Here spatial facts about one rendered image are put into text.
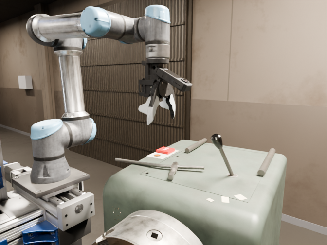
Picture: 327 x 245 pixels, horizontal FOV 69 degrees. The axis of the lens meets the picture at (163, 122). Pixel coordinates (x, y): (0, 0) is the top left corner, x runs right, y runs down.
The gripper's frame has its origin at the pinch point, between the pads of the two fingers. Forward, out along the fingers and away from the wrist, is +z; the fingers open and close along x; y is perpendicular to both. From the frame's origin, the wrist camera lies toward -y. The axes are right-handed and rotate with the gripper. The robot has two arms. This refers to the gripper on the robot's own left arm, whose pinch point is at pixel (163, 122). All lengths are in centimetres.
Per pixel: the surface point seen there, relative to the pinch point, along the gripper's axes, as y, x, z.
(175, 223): -16.4, 20.8, 19.1
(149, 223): -11.7, 24.7, 18.4
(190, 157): -1.7, -17.7, 16.6
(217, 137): -18.5, 0.2, 2.5
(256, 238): -33.0, 14.8, 20.2
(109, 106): 262, -238, 34
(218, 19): 63, -222, -83
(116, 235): -7.6, 31.2, 19.0
